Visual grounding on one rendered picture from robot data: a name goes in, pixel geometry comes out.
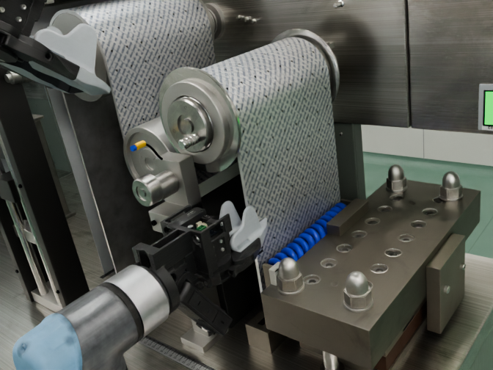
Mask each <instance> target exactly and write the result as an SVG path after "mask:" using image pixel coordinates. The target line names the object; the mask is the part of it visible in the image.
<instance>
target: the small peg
mask: <svg viewBox="0 0 493 370"><path fill-rule="evenodd" d="M199 142H200V137H199V136H198V134H195V133H193V134H191V135H189V136H187V137H185V138H183V139H181V140H179V142H178V145H179V147H180V149H182V150H185V149H187V148H190V147H191V146H193V145H196V144H197V143H199Z"/></svg>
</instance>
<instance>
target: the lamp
mask: <svg viewBox="0 0 493 370"><path fill-rule="evenodd" d="M485 124H486V125H493V92H486V103H485Z"/></svg>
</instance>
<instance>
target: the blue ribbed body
mask: <svg viewBox="0 0 493 370"><path fill-rule="evenodd" d="M346 206H347V205H346V204H344V203H337V204H335V206H334V207H332V208H330V210H329V211H327V212H326V213H325V215H323V216H321V217H320V219H319V220H316V221H315V223H314V224H312V225H311V226H310V227H309V228H307V229H306V230H304V233H300V234H299V237H297V238H295V239H294V240H293V242H291V243H289V244H288V245H287V247H284V248H282V249H281V252H280V253H277V254H276V255H275V256H274V258H271V259H269V262H268V264H270V265H275V264H276V263H277V262H281V260H282V259H284V258H287V257H289V258H292V259H294V260H295V261H298V260H299V259H300V258H301V257H302V256H303V255H304V254H305V253H306V252H307V251H308V250H310V249H311V248H312V247H313V246H314V245H315V244H317V243H318V242H319V241H320V240H321V239H322V238H324V237H325V235H327V229H326V224H327V223H328V221H330V220H331V219H332V218H333V217H334V216H336V215H337V214H338V213H339V212H340V211H342V210H343V209H344V208H345V207H346Z"/></svg>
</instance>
